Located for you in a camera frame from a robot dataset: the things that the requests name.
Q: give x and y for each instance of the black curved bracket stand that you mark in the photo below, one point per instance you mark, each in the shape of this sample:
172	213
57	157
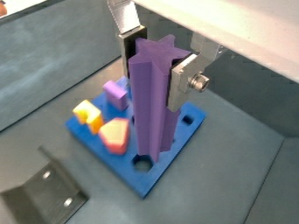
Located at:
48	198

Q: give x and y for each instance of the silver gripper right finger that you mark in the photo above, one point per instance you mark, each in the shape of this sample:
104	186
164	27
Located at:
186	74

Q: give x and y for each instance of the purple square block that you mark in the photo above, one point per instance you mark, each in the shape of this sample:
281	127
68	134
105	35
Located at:
116	95

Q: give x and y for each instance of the blue shape sorter board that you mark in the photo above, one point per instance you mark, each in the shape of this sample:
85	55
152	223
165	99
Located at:
140	180

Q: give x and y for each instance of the yellow arch block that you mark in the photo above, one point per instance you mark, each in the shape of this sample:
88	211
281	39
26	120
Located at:
88	114

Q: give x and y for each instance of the purple star-shaped block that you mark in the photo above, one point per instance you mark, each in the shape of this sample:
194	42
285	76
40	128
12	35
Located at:
149	76

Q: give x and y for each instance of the red pentagon block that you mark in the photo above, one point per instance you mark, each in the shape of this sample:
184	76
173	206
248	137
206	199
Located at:
113	134

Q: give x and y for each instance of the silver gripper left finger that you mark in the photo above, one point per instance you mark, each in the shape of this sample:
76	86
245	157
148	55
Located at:
122	10

